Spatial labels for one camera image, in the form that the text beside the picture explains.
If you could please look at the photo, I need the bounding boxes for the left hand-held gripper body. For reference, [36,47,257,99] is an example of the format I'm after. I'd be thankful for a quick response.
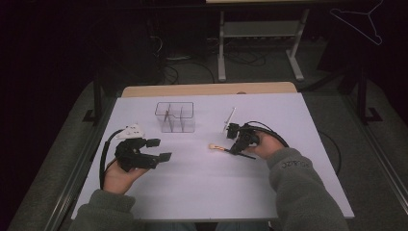
[115,124,158,172]

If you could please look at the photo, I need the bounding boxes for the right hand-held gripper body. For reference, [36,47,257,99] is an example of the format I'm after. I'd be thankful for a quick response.
[223,107,261,147]

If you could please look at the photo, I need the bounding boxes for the round-headed makeup brush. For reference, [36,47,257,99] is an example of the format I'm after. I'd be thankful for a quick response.
[208,142,257,160]

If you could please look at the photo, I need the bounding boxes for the clear plastic divided organizer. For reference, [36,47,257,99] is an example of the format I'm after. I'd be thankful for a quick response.
[154,101,196,134]

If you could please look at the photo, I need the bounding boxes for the person's right hand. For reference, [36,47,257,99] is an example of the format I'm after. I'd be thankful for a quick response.
[246,129,287,161]

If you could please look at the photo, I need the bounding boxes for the person's left hand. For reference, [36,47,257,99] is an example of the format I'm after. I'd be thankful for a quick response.
[102,158,150,195]

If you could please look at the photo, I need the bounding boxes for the black metal stand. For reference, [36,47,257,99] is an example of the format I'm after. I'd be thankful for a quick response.
[356,68,383,125]
[82,72,104,127]

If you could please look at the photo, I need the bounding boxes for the white power strip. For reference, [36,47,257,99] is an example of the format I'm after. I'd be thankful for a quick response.
[166,55,192,63]

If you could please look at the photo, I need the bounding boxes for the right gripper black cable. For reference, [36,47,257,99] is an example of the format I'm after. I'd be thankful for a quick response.
[244,120,343,178]

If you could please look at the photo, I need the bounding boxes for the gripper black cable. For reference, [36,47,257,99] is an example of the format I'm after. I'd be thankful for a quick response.
[99,128,125,191]
[244,120,343,178]

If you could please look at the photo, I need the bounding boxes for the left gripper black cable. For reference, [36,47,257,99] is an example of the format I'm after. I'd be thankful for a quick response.
[99,128,125,191]

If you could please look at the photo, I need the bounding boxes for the black floor cable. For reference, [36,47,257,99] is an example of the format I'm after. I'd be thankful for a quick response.
[160,59,217,85]
[223,47,268,67]

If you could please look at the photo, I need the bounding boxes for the white metal desk frame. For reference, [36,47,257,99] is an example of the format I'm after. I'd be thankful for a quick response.
[205,0,312,83]

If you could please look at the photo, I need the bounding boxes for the white wire clothes hanger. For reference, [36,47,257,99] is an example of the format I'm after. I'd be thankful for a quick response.
[329,0,385,46]

